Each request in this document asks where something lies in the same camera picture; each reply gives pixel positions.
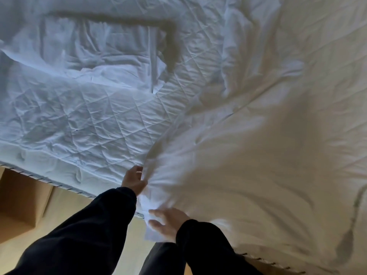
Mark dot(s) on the person's right hand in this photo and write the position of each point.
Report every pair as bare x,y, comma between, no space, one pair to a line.
170,223

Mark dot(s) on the person's left hand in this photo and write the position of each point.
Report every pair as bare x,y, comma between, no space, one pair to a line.
133,181

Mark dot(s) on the white duvet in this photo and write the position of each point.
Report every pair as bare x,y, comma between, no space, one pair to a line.
258,140

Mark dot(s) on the person's right forearm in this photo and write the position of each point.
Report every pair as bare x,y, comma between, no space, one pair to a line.
212,249

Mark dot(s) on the person's left forearm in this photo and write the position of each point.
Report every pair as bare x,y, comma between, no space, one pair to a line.
80,240

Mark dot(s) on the quilted white mattress pad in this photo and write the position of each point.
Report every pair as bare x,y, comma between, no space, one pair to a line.
86,120

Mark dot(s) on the light wooden nightstand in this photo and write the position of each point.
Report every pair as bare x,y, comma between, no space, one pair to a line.
20,203

